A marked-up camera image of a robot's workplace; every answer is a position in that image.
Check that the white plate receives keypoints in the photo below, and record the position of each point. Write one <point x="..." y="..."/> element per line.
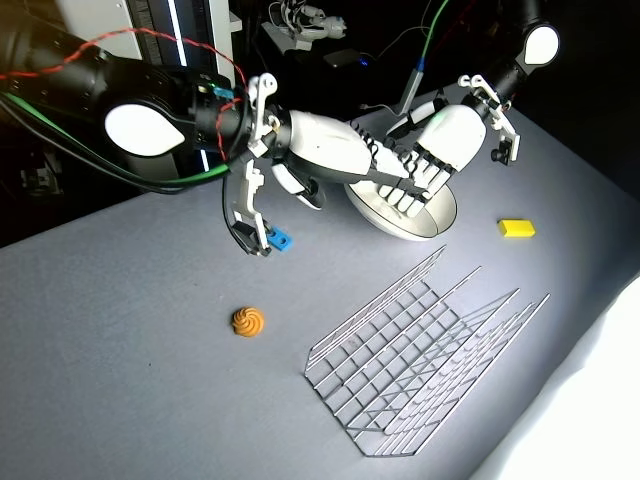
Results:
<point x="370" y="215"/>
<point x="445" y="215"/>

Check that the blue two-hole block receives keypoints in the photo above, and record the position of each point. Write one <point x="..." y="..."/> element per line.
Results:
<point x="282" y="241"/>

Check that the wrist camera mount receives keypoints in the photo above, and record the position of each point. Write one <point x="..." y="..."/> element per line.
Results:
<point x="252" y="195"/>
<point x="507" y="132"/>

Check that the yellow rectangular block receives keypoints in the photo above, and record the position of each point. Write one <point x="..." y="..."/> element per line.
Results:
<point x="517" y="228"/>

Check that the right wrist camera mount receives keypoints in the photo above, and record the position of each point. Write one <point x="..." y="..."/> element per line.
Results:
<point x="252" y="195"/>

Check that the orange swirl cookie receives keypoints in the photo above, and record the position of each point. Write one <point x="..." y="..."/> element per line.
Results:
<point x="248" y="322"/>

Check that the spare white robot hand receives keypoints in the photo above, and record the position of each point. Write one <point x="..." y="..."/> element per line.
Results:
<point x="315" y="25"/>

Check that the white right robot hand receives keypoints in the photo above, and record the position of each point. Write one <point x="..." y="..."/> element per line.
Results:
<point x="325" y="145"/>

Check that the black box with blue light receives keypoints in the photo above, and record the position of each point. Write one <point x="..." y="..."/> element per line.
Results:
<point x="342" y="58"/>

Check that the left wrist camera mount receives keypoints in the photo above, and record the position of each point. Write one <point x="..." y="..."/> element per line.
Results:
<point x="507" y="132"/>

